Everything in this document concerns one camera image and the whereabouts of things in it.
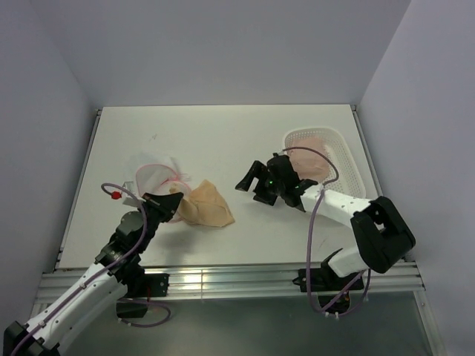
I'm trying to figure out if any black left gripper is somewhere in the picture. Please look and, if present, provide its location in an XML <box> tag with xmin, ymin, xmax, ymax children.
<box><xmin>137</xmin><ymin>191</ymin><xmax>183</xmax><ymax>251</ymax></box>

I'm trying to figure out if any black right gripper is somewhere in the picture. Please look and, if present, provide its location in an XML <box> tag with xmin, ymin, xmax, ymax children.
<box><xmin>235</xmin><ymin>160</ymin><xmax>285</xmax><ymax>206</ymax></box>

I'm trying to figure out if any white mesh laundry bag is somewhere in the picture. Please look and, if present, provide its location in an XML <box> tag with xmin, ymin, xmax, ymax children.
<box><xmin>121</xmin><ymin>150</ymin><xmax>194</xmax><ymax>223</ymax></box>

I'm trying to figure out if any beige bra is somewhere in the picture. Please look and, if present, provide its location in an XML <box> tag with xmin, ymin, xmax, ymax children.
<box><xmin>168</xmin><ymin>179</ymin><xmax>235</xmax><ymax>228</ymax></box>

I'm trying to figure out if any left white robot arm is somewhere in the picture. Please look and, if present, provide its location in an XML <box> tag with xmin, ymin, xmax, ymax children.
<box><xmin>2</xmin><ymin>193</ymin><xmax>183</xmax><ymax>355</ymax></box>

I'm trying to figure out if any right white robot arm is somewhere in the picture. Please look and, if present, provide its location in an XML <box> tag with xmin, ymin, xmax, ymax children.
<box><xmin>235</xmin><ymin>154</ymin><xmax>416</xmax><ymax>289</ymax></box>

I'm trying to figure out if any pink bra in basket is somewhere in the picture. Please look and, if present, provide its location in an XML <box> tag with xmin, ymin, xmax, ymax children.
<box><xmin>287</xmin><ymin>136</ymin><xmax>330</xmax><ymax>182</ymax></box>

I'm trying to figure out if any white perforated plastic basket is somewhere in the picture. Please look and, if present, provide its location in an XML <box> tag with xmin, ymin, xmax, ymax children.
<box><xmin>283</xmin><ymin>127</ymin><xmax>366</xmax><ymax>198</ymax></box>

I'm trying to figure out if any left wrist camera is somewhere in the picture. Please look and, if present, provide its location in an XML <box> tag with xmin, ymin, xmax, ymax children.
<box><xmin>121</xmin><ymin>180</ymin><xmax>138</xmax><ymax>208</ymax></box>

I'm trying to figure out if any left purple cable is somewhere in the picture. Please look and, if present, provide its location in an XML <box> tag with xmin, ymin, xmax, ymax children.
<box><xmin>7</xmin><ymin>182</ymin><xmax>172</xmax><ymax>356</ymax></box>

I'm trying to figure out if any purple cable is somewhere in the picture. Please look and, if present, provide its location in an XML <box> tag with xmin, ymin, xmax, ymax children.
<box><xmin>284</xmin><ymin>147</ymin><xmax>372</xmax><ymax>314</ymax></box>
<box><xmin>7</xmin><ymin>182</ymin><xmax>172</xmax><ymax>356</ymax></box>

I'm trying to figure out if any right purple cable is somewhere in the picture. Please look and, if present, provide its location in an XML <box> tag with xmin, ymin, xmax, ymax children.
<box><xmin>284</xmin><ymin>147</ymin><xmax>372</xmax><ymax>314</ymax></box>

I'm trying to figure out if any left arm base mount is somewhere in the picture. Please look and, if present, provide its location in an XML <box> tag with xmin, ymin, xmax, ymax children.
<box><xmin>116</xmin><ymin>273</ymin><xmax>170</xmax><ymax>320</ymax></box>

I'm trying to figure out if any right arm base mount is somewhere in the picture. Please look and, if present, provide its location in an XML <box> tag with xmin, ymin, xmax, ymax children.
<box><xmin>292</xmin><ymin>267</ymin><xmax>365</xmax><ymax>315</ymax></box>

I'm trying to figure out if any aluminium rail frame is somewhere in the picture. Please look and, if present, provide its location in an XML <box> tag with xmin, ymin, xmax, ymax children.
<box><xmin>18</xmin><ymin>107</ymin><xmax>446</xmax><ymax>356</ymax></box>

